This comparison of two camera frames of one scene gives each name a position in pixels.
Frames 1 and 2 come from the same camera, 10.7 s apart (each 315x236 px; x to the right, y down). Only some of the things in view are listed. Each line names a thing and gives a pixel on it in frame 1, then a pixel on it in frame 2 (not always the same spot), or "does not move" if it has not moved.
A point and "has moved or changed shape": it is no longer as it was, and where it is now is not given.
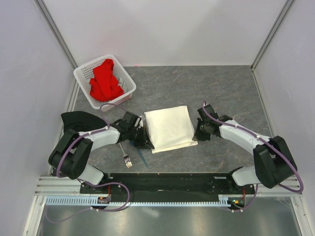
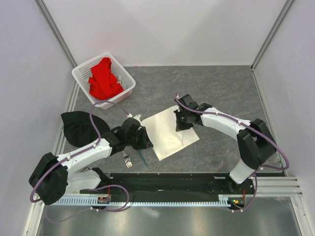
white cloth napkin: [170, 129] has moved or changed shape
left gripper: [144, 142] does not move
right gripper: [198, 135] to [180, 127]
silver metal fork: [127, 159] does not move
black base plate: [166, 187] does not move
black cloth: [81, 121] does not move
